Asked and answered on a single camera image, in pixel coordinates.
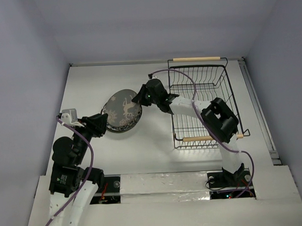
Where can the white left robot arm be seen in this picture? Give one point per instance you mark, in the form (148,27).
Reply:
(74,180)

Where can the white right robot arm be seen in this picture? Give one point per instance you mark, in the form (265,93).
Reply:
(215,116)

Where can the grey patterned plate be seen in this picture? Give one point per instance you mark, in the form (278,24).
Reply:
(121,96)

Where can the aluminium rail on table edge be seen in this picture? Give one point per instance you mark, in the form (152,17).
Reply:
(276,160)

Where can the white blue floral plate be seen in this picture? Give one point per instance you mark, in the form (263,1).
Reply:
(120,115)

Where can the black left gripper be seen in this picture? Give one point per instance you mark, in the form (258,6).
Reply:
(91,123)

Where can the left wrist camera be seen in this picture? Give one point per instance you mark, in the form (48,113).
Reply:
(69,117)

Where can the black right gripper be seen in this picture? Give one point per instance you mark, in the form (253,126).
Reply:
(144,94)

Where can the dark teal brown-rimmed plate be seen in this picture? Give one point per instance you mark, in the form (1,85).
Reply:
(117,131)

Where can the black wire dish rack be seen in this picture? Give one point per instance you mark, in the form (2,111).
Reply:
(205,81)

